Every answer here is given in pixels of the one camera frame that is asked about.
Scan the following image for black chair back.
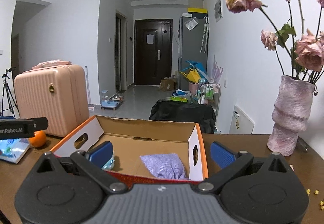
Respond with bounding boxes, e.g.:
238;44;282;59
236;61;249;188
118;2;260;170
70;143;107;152
149;100;216;134

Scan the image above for purple drawstring pouch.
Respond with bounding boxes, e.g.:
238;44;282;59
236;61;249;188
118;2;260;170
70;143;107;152
140;153;188;180

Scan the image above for cardboard box on floor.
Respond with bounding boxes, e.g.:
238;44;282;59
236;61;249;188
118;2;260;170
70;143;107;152
159;78;177;91

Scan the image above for yellow box on fridge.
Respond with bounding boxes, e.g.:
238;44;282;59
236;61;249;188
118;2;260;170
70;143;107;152
187;7;208;14

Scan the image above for red cardboard box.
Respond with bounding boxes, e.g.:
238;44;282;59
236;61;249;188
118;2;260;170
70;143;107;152
51;116;209;186

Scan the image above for pink ribbed suitcase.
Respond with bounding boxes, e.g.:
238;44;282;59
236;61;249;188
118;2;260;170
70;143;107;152
14;65;90;137

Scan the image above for dried pink roses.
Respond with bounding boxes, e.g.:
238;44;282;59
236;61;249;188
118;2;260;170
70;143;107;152
225;0;323;84

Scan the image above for wall electrical panel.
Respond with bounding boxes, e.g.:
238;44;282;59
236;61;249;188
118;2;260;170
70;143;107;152
214;0;223;22

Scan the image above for grey refrigerator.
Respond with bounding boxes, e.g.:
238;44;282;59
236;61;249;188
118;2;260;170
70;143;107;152
177;16;208;91

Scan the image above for purple textured vase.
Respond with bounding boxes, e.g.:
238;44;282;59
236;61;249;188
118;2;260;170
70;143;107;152
267;75;316;157

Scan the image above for black eyeglasses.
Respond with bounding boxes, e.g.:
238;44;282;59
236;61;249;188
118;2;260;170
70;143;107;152
296;137;308;152

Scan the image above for pet feeder bowls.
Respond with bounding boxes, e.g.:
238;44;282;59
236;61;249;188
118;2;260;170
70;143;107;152
100;90;124;110

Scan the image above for dark entrance door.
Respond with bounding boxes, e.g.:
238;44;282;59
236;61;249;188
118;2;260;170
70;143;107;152
134;19;173;86

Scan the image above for blue tissue box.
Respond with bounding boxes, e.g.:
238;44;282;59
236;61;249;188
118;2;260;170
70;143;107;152
0;138;30;164

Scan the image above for light blue plush toy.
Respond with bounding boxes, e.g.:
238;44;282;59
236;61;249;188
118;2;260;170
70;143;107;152
102;153;115;171

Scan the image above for orange tangerine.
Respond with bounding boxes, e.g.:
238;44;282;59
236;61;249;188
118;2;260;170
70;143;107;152
29;130;47;148

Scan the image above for camera tripod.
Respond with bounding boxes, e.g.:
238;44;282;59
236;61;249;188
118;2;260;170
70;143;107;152
1;68;18;119

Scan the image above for trolley with bottles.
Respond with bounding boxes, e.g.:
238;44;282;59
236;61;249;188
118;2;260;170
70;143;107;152
197;83;221;116

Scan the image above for white board on floor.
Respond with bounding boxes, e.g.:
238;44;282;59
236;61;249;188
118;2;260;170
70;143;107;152
229;105;255;135

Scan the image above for yellow crumbs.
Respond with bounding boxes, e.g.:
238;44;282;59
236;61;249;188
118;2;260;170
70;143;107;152
306;189;324;211

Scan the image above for yellow blue toy pile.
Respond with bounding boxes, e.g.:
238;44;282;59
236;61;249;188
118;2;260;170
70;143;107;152
180;60;210;84

